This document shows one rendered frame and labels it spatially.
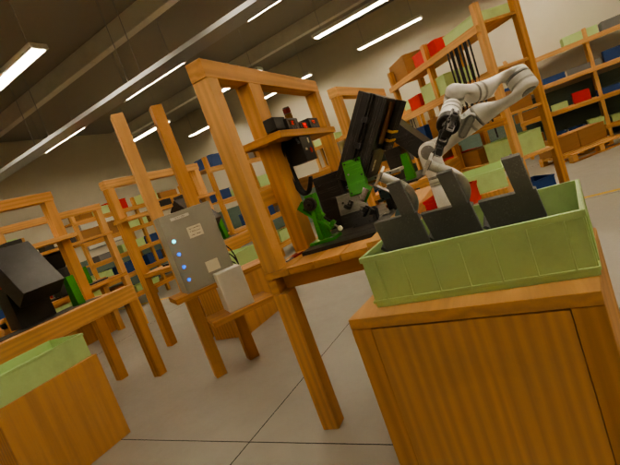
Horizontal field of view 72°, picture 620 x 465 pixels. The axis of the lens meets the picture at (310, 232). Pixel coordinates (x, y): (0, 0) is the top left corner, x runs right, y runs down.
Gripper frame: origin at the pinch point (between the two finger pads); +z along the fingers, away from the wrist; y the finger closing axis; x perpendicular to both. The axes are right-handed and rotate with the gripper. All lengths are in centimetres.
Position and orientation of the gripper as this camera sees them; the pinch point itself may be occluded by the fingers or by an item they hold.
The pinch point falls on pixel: (444, 142)
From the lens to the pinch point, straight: 141.1
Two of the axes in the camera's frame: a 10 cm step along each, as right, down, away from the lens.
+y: 1.7, -6.8, -7.2
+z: -3.3, 6.5, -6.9
